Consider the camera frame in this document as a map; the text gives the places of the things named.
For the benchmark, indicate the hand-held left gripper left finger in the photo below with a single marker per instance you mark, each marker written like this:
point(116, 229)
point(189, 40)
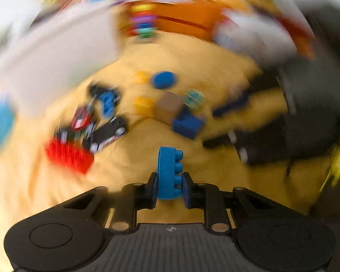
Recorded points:
point(152, 192)

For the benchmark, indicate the yellow toy brick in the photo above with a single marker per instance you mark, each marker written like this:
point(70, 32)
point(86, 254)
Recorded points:
point(141, 78)

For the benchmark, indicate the white plastic storage bin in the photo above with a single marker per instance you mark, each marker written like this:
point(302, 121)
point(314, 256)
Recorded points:
point(59, 56)

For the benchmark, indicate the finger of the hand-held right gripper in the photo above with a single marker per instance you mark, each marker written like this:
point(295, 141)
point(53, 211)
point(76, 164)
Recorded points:
point(232, 106)
point(221, 141)

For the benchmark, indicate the red toy brick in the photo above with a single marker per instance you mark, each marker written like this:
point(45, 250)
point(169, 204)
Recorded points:
point(69, 155)

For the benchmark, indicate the orange box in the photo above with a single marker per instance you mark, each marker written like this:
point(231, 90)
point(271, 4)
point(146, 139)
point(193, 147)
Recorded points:
point(187, 18)

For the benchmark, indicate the teal gear toy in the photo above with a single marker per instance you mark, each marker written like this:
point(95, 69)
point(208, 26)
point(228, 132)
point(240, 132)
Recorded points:
point(195, 99)

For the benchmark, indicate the brown wooden block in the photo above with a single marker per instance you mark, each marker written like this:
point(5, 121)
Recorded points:
point(170, 107)

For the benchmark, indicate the yellow blanket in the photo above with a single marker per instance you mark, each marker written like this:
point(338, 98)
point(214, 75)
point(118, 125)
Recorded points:
point(130, 161)

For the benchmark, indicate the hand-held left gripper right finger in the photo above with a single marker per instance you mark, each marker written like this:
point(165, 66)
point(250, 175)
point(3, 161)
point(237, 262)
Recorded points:
point(188, 192)

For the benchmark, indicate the white object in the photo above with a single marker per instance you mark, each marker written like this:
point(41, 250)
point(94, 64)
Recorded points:
point(252, 36)

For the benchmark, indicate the dark blue toy brick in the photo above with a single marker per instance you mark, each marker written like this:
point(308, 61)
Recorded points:
point(188, 124)

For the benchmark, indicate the black white toy car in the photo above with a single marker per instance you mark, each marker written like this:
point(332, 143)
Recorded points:
point(107, 134)

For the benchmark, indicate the red black toy car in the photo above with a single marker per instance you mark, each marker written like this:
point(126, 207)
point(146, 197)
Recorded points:
point(81, 119)

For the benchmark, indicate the blue round disc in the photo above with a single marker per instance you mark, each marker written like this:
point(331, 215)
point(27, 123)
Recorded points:
point(163, 80)

